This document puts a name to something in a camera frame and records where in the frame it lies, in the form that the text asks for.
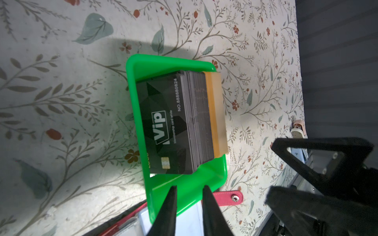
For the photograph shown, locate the red card holder wallet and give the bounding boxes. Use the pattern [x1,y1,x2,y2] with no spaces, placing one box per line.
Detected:
[87,191,244,236]

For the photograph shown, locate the stack of cards in tray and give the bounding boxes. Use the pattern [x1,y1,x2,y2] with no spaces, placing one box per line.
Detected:
[136,70,228,175]

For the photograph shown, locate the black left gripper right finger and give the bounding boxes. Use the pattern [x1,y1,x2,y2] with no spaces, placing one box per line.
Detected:
[202,185,233,236]

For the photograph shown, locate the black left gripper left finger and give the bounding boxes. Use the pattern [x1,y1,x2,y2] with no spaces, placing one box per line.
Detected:
[147,186,177,236]

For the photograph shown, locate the green card tray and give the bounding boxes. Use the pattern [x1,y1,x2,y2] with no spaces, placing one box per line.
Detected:
[126,54,227,223]

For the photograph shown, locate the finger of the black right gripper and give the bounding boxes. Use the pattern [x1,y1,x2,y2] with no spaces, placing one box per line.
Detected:
[271,137,378,195]
[265,187,378,236]

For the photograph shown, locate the small objects at table edge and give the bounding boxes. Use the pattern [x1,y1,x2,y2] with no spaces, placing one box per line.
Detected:
[290,119,308,163]

